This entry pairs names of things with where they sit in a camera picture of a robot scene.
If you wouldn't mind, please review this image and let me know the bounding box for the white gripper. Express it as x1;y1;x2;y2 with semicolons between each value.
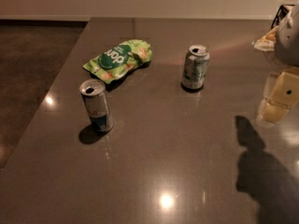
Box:
257;4;299;124

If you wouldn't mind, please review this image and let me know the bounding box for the silver blue redbull can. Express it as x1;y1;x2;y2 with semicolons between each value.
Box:
79;79;113;133

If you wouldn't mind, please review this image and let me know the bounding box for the green white 7up can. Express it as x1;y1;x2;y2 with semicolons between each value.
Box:
181;45;209;91

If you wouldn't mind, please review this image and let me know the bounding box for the pale snack packet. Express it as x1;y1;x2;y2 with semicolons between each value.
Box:
253;26;278;52

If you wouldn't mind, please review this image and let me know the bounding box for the green chip bag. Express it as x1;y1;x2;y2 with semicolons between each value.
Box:
83;39;152;84

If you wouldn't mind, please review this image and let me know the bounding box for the black wire basket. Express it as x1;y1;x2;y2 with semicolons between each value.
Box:
271;4;294;28

